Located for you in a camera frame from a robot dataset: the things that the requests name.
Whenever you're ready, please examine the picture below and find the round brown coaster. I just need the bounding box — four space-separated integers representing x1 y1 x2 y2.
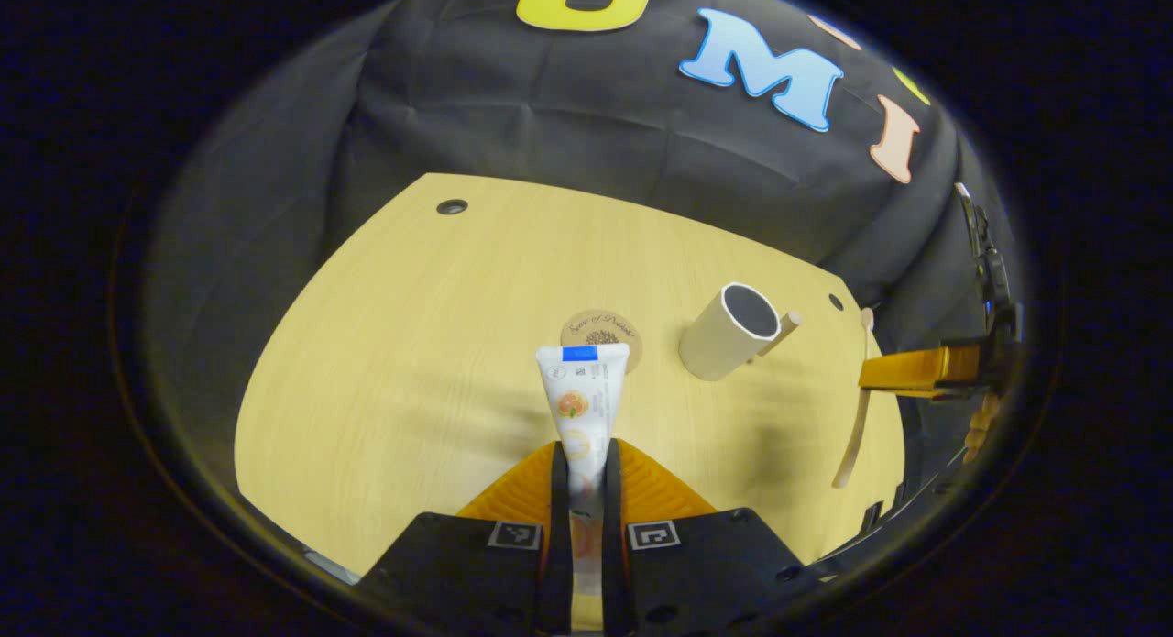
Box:
560 309 644 375

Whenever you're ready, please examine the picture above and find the beige toothbrush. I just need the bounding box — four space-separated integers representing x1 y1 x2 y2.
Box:
831 307 876 489

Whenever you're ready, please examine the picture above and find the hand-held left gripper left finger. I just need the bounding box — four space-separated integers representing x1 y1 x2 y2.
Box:
353 440 574 637

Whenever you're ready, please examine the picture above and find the white toothpaste tube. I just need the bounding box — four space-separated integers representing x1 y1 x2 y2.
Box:
535 343 631 633

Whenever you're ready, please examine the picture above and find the light wooden desktop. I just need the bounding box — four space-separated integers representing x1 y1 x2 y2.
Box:
234 171 908 583

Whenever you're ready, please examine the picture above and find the black backdrop cloth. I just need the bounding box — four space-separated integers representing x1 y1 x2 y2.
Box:
137 0 1027 528

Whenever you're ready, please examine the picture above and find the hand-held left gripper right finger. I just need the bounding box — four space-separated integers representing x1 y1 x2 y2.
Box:
600 437 826 637

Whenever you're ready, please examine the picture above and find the white cup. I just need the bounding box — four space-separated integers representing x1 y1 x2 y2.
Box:
678 281 805 383

